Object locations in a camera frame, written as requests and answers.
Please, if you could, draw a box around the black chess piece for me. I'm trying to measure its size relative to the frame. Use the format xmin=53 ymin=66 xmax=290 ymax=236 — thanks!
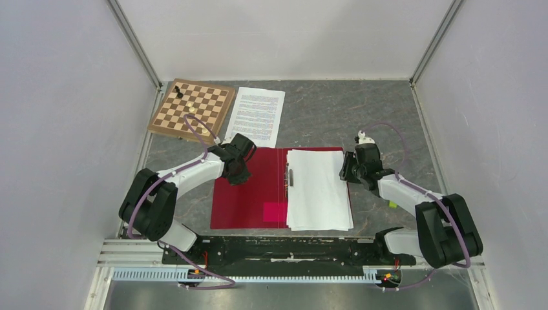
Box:
xmin=174 ymin=86 xmax=183 ymax=99

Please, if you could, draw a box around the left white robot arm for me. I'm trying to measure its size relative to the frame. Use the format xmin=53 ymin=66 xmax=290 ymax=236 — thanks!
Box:
xmin=119 ymin=134 xmax=257 ymax=264

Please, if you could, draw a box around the aluminium frame post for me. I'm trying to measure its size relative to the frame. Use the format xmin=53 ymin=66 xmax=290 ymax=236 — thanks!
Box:
xmin=409 ymin=0 xmax=465 ymax=88
xmin=106 ymin=0 xmax=163 ymax=90

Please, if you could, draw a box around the white slotted cable duct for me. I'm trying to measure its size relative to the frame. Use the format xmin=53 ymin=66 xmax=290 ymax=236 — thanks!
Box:
xmin=112 ymin=267 xmax=379 ymax=284

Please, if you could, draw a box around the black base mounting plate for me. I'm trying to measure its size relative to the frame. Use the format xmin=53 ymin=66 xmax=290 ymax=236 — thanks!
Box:
xmin=185 ymin=236 xmax=416 ymax=277

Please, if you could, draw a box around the right aluminium frame post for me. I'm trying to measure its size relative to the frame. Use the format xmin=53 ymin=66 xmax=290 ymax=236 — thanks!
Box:
xmin=409 ymin=0 xmax=465 ymax=88

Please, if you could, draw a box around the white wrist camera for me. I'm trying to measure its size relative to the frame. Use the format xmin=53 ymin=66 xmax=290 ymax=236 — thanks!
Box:
xmin=214 ymin=136 xmax=233 ymax=145
xmin=354 ymin=130 xmax=375 ymax=146

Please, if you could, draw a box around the white paper stack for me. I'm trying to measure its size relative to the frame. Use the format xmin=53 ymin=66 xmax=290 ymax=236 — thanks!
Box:
xmin=286 ymin=150 xmax=353 ymax=231

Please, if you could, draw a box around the left aluminium frame post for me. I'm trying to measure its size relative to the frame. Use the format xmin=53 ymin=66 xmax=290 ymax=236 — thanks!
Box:
xmin=106 ymin=0 xmax=163 ymax=90

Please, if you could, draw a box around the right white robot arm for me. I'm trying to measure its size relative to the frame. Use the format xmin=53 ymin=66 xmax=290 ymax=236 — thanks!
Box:
xmin=339 ymin=143 xmax=483 ymax=269

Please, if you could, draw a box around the red clip file folder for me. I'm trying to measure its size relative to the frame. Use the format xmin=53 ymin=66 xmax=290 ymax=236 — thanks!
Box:
xmin=210 ymin=147 xmax=343 ymax=229

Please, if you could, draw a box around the printed text paper sheet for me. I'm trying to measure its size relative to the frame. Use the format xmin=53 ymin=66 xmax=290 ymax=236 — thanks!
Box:
xmin=225 ymin=87 xmax=286 ymax=148

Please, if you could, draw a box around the wooden chessboard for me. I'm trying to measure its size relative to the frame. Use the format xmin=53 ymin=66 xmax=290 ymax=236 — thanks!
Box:
xmin=147 ymin=79 xmax=236 ymax=145

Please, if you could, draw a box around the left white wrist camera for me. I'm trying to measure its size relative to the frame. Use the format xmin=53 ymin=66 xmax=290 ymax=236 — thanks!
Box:
xmin=214 ymin=136 xmax=233 ymax=145

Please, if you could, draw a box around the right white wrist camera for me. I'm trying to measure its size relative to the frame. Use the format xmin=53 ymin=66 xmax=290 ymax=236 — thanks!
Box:
xmin=354 ymin=130 xmax=375 ymax=146

